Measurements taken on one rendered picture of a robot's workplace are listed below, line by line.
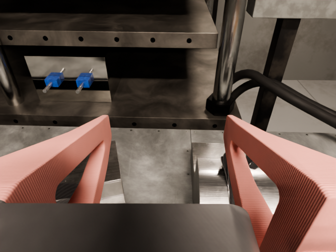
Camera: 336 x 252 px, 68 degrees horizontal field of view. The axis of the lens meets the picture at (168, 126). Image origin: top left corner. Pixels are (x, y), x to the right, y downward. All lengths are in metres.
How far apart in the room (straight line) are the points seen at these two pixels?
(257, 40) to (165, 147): 2.25
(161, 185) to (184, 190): 0.06
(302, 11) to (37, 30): 0.83
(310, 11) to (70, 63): 0.79
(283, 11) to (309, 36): 2.11
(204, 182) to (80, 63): 0.62
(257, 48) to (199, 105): 2.00
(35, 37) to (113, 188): 0.61
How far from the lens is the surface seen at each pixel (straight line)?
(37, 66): 0.98
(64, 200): 0.54
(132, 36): 0.84
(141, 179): 0.63
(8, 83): 1.02
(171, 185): 0.61
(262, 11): 0.91
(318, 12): 0.98
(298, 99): 0.79
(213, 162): 0.49
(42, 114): 0.96
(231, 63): 0.80
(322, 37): 3.10
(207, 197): 0.45
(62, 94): 0.99
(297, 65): 3.11
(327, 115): 0.79
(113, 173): 0.50
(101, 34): 0.86
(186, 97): 0.96
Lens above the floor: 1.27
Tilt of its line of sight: 37 degrees down
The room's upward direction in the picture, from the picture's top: straight up
